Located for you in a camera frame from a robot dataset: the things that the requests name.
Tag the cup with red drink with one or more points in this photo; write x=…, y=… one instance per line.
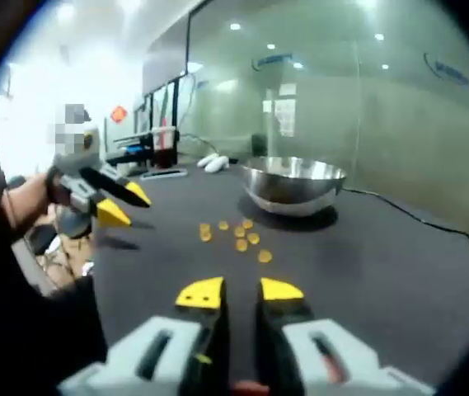
x=164, y=146

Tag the stainless steel bowl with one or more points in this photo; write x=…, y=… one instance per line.
x=292, y=185

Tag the group of yellow QQ candies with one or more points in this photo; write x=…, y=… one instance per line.
x=241, y=244

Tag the person's dark clothing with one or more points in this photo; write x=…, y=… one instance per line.
x=61, y=338

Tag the black flat phone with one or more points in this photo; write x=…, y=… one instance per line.
x=164, y=173

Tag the dark desk equipment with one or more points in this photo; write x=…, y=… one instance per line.
x=133, y=148

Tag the red diamond wall decoration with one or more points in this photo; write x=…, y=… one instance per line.
x=119, y=115

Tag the dark box behind glass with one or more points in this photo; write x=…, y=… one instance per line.
x=259, y=144

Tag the black table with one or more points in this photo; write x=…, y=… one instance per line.
x=341, y=268

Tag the white plastic object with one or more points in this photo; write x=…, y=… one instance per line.
x=213, y=162

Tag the person's left hand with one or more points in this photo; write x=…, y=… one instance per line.
x=31, y=196

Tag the paper notice on glass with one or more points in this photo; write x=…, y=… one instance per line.
x=285, y=111

